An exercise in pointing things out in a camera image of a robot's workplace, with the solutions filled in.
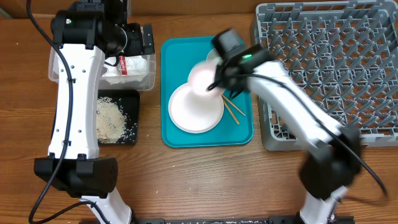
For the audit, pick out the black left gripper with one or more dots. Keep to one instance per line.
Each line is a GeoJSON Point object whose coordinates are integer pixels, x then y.
{"type": "Point", "coordinates": [137, 47]}

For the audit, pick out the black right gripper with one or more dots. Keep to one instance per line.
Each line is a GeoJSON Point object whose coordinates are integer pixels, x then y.
{"type": "Point", "coordinates": [223, 84]}

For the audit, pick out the white napkin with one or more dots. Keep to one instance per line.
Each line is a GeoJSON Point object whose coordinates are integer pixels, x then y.
{"type": "Point", "coordinates": [137, 69]}

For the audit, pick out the red snack wrapper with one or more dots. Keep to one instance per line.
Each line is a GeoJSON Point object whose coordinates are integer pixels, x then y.
{"type": "Point", "coordinates": [122, 65]}

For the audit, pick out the pink bowl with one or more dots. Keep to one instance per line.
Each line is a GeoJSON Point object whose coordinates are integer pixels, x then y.
{"type": "Point", "coordinates": [201, 76]}

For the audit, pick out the pile of rice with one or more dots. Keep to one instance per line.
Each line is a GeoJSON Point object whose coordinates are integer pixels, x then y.
{"type": "Point", "coordinates": [113, 125]}

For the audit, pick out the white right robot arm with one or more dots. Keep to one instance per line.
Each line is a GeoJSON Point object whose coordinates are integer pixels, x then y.
{"type": "Point", "coordinates": [333, 150]}

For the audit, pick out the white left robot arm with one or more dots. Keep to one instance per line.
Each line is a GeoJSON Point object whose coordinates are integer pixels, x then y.
{"type": "Point", "coordinates": [82, 37]}

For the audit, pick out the grey dishwasher rack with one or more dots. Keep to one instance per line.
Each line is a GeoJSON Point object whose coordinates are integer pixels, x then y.
{"type": "Point", "coordinates": [343, 54]}

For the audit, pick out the wooden chopstick upper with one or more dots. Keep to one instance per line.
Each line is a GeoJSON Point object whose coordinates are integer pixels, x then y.
{"type": "Point", "coordinates": [233, 105]}

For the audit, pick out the wooden chopstick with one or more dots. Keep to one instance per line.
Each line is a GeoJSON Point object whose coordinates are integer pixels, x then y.
{"type": "Point", "coordinates": [233, 105]}
{"type": "Point", "coordinates": [230, 112]}

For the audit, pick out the grey-green bowl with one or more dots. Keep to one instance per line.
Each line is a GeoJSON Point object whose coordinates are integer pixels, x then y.
{"type": "Point", "coordinates": [213, 56]}

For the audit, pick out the wooden chopstick lower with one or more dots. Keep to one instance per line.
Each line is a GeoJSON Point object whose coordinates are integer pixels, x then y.
{"type": "Point", "coordinates": [230, 112]}

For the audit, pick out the teal plastic tray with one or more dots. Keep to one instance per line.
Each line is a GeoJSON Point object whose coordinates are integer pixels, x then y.
{"type": "Point", "coordinates": [178, 57]}

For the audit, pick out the clear plastic bin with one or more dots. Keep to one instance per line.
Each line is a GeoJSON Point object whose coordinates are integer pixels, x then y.
{"type": "Point", "coordinates": [145, 85]}

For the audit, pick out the white round plate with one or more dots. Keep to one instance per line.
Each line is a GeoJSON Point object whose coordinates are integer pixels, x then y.
{"type": "Point", "coordinates": [192, 113]}

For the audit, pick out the black tray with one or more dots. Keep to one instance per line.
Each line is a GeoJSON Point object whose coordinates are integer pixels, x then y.
{"type": "Point", "coordinates": [130, 102]}

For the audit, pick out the black rail at table edge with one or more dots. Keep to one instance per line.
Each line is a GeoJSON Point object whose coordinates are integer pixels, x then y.
{"type": "Point", "coordinates": [268, 220]}

